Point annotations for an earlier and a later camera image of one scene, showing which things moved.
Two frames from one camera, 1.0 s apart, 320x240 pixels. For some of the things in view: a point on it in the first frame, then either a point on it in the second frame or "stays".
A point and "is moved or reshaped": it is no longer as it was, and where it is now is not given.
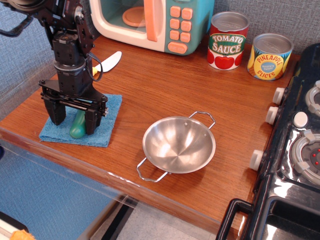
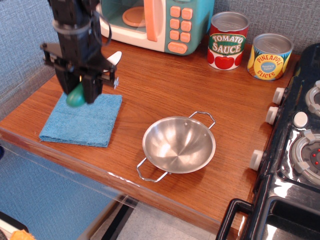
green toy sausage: x=78 y=129 is moved or reshaped
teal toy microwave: x=179 y=27 stays
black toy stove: x=286 y=202 stays
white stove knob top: x=278 y=95 stays
